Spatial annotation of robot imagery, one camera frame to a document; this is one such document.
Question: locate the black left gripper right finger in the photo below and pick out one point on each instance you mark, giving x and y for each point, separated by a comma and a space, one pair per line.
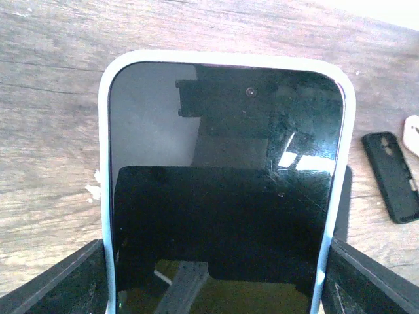
355, 283

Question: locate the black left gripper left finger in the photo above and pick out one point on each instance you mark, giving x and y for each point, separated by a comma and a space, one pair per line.
77, 284

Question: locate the pink phone case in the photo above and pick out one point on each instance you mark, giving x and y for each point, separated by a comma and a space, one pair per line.
410, 136

